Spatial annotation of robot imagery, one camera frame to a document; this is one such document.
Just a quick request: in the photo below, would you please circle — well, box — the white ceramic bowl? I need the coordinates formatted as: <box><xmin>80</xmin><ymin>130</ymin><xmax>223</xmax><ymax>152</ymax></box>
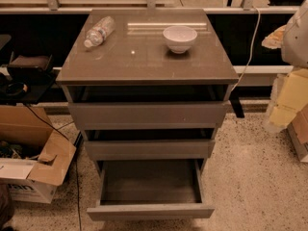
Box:
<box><xmin>163</xmin><ymin>25</ymin><xmax>197</xmax><ymax>54</ymax></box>

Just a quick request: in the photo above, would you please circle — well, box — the black floor cable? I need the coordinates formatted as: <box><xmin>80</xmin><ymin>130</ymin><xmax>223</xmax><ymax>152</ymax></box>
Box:
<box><xmin>23</xmin><ymin>103</ymin><xmax>84</xmax><ymax>231</ymax></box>

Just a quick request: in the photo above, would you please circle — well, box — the grey drawer cabinet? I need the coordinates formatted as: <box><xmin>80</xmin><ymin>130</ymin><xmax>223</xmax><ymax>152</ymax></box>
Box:
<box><xmin>55</xmin><ymin>8</ymin><xmax>240</xmax><ymax>178</ymax></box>

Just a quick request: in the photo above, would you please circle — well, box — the grey drawer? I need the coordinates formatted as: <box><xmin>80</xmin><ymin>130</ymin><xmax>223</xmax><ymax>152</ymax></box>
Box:
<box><xmin>87</xmin><ymin>159</ymin><xmax>214</xmax><ymax>221</ymax></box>
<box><xmin>85</xmin><ymin>128</ymin><xmax>215</xmax><ymax>161</ymax></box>
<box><xmin>66</xmin><ymin>85</ymin><xmax>226</xmax><ymax>130</ymax></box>

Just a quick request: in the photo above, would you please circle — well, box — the clear plastic water bottle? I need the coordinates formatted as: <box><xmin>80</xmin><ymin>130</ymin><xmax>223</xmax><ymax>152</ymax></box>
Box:
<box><xmin>84</xmin><ymin>16</ymin><xmax>116</xmax><ymax>48</ymax></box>

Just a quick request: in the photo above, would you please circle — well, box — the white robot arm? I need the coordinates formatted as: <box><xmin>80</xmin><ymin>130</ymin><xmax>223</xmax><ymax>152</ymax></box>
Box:
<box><xmin>262</xmin><ymin>1</ymin><xmax>308</xmax><ymax>133</ymax></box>

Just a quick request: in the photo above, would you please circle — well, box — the grey middle drawer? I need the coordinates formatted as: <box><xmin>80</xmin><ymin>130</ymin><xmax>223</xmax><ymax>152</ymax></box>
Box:
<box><xmin>85</xmin><ymin>128</ymin><xmax>215</xmax><ymax>161</ymax></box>

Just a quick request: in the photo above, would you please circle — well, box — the grey bottom drawer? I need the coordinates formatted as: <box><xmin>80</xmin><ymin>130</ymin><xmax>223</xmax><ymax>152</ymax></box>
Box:
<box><xmin>87</xmin><ymin>159</ymin><xmax>214</xmax><ymax>221</ymax></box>

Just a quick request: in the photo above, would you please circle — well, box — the open cardboard box left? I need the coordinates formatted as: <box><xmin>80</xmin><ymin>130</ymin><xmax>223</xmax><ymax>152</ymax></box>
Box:
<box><xmin>0</xmin><ymin>106</ymin><xmax>76</xmax><ymax>203</ymax></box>

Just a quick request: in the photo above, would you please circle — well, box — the white hanging cable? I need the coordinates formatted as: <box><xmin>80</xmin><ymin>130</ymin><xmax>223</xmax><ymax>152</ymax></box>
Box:
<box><xmin>230</xmin><ymin>6</ymin><xmax>262</xmax><ymax>93</ymax></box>

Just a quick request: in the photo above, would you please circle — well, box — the cardboard box right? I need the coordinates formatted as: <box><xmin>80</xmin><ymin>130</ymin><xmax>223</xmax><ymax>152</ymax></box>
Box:
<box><xmin>288</xmin><ymin>104</ymin><xmax>308</xmax><ymax>163</ymax></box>

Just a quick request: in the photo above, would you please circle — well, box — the black shelf with items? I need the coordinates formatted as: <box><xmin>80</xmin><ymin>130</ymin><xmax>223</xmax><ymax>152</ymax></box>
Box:
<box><xmin>0</xmin><ymin>34</ymin><xmax>57</xmax><ymax>106</ymax></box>

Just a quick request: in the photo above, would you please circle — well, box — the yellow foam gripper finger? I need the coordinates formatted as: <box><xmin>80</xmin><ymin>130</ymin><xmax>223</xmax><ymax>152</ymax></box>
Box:
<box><xmin>265</xmin><ymin>68</ymin><xmax>308</xmax><ymax>133</ymax></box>

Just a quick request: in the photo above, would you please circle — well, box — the grey top drawer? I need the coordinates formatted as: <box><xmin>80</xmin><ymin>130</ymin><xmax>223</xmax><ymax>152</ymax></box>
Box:
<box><xmin>66</xmin><ymin>85</ymin><xmax>226</xmax><ymax>130</ymax></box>

